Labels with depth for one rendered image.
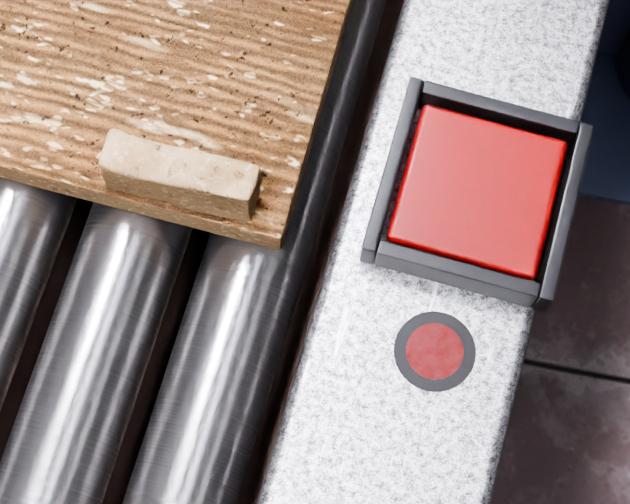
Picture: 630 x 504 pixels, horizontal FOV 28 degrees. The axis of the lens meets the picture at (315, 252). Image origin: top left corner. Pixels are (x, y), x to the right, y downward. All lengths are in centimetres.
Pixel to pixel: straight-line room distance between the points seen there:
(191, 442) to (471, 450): 11
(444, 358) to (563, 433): 96
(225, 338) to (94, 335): 5
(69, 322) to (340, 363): 11
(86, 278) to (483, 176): 16
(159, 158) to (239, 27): 8
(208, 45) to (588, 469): 101
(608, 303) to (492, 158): 99
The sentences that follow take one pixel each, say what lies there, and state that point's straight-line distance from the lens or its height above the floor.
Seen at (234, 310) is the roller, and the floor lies 92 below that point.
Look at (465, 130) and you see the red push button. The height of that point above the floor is 93.
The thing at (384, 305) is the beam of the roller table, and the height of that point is 92.
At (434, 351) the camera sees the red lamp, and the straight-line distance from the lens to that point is 49.
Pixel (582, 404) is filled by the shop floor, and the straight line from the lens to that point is 145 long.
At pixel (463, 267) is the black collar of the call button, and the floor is 93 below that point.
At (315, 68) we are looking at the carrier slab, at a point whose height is 94.
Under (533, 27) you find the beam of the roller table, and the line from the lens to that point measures 55.
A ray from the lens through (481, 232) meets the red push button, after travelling 49.
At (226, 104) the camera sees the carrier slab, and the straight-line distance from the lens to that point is 50.
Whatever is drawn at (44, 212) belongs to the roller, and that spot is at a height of 91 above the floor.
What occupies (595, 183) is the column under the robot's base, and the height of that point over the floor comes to 1.
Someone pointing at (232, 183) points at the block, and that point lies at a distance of 46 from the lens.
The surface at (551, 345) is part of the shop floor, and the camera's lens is 146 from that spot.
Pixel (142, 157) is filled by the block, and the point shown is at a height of 96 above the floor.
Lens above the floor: 139
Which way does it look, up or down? 72 degrees down
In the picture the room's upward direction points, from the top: 4 degrees clockwise
